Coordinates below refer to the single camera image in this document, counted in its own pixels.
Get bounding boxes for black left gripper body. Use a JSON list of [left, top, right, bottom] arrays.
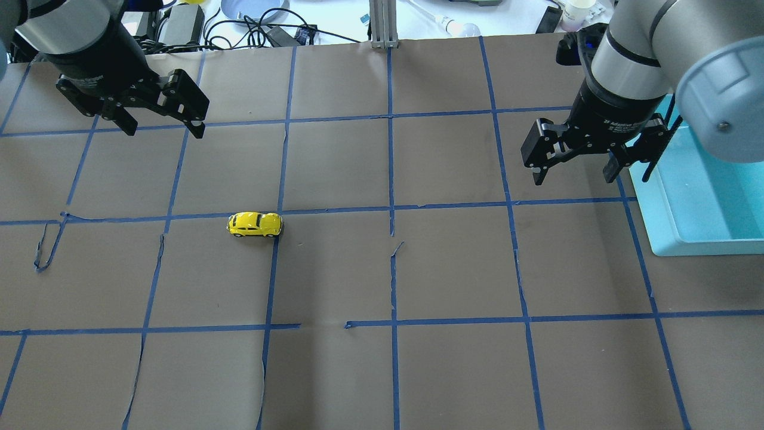
[[56, 36, 161, 116]]

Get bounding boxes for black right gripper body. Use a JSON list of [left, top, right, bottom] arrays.
[[552, 81, 663, 157]]

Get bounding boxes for yellow beetle toy car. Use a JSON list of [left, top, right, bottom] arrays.
[[226, 211, 284, 238]]

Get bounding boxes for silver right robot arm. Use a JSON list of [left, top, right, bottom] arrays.
[[521, 1, 763, 185]]

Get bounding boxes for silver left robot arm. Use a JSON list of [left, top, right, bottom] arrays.
[[2, 1, 210, 139]]

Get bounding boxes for black power adapter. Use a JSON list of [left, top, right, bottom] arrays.
[[158, 3, 205, 52]]

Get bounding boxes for turquoise plastic bin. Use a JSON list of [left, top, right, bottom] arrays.
[[629, 123, 763, 257]]

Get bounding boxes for white paper cup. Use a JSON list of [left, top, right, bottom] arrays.
[[560, 0, 597, 32]]

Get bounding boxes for blue plate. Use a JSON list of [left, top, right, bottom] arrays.
[[220, 0, 289, 25]]

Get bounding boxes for aluminium frame post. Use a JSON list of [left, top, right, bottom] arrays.
[[368, 0, 399, 49]]

